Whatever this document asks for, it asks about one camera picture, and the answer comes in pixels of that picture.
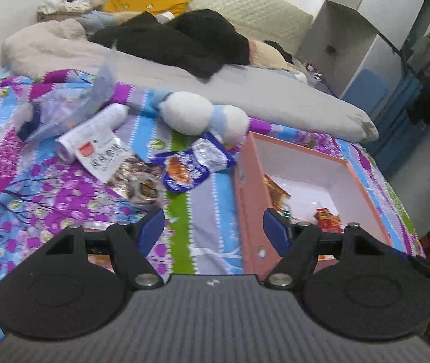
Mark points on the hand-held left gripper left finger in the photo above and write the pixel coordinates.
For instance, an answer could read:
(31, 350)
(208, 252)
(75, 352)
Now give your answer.
(152, 228)

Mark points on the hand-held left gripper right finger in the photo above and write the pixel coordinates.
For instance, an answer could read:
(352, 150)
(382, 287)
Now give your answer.
(275, 230)

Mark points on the green and white snack bag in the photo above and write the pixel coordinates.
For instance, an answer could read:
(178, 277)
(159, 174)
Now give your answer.
(286, 212)

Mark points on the orange snack bag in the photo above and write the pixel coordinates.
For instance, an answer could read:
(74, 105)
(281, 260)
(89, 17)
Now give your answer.
(277, 194)

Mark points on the pink cardboard box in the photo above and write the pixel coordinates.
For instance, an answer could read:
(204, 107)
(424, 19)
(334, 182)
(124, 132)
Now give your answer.
(249, 204)

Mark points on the red snack packet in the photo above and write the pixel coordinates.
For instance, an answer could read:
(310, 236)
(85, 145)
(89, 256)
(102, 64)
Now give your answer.
(328, 220)

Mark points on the brown snack packet white label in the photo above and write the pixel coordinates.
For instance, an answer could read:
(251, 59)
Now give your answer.
(139, 185)

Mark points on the floral printed bedsheet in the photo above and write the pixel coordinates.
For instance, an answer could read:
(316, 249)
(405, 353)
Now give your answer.
(207, 227)

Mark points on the silver and blue snack packet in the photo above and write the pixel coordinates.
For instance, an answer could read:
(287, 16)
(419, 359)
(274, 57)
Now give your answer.
(211, 153)

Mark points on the white and blue plush toy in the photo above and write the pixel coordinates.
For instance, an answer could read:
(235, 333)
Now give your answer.
(188, 113)

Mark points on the grey duvet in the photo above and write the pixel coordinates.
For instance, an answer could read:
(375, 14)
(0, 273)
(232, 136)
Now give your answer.
(275, 90)

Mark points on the clear plastic bag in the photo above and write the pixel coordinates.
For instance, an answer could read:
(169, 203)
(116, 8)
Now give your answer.
(71, 106)

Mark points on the bedside clutter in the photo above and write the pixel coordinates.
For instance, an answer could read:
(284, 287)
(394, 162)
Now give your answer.
(315, 77)

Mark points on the blue curtain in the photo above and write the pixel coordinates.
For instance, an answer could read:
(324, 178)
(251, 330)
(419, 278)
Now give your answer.
(396, 128)

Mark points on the blue board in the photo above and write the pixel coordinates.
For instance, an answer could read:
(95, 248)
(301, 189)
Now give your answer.
(366, 90)

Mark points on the cream pillow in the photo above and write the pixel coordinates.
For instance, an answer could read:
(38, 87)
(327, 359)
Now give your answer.
(267, 58)

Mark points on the pink pillow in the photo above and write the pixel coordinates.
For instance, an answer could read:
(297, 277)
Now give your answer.
(253, 51)

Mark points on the small dark garment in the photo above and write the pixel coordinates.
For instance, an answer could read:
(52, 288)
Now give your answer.
(281, 49)

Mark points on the black clothing heap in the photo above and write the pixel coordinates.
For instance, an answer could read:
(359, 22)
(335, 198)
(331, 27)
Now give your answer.
(184, 41)

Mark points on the cream padded headboard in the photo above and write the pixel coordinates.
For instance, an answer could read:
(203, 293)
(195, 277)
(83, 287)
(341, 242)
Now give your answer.
(245, 7)

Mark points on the pile of clothes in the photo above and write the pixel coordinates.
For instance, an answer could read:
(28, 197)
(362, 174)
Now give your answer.
(63, 3)

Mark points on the wall socket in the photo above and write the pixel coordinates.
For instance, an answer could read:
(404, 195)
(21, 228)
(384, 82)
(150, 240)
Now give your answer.
(330, 48)

